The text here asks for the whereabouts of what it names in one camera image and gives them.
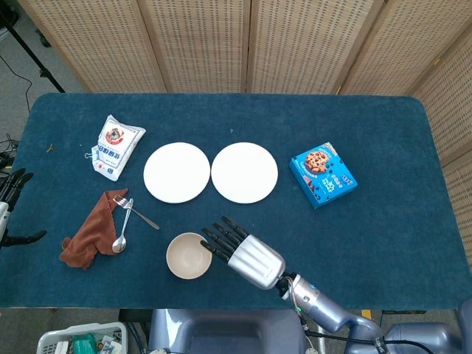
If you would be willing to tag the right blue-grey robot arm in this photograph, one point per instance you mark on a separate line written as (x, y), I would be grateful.
(332, 313)

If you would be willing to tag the woven rattan folding screen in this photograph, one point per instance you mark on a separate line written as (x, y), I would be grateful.
(206, 44)

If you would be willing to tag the blue cookie box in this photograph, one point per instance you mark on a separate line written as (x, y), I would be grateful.
(322, 173)

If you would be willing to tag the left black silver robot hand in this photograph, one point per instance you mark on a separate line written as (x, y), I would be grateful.
(3, 221)

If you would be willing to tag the white plastic basket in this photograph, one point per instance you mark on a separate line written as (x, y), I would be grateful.
(73, 332)

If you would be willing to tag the small brown leaf scrap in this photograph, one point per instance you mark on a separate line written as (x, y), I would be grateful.
(49, 148)

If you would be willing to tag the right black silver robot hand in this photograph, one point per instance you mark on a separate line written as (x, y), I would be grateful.
(256, 262)

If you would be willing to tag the white sugar bag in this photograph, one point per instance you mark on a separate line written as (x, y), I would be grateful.
(114, 147)

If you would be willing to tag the dark blue table cloth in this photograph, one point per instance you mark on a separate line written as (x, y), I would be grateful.
(236, 110)

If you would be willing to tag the black tripod stand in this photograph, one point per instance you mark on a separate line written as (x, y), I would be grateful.
(44, 73)

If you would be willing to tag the silver spoon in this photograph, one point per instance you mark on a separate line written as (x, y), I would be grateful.
(118, 245)

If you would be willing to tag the blue-grey robot torso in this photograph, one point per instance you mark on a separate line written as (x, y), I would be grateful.
(228, 332)

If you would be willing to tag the white round plate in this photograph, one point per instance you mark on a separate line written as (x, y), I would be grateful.
(177, 172)
(244, 172)

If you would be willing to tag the silver fork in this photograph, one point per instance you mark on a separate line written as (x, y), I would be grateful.
(142, 217)

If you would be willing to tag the brown cloth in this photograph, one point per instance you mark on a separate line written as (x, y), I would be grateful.
(92, 232)

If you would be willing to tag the metal binder clip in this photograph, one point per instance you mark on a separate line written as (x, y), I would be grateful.
(89, 155)

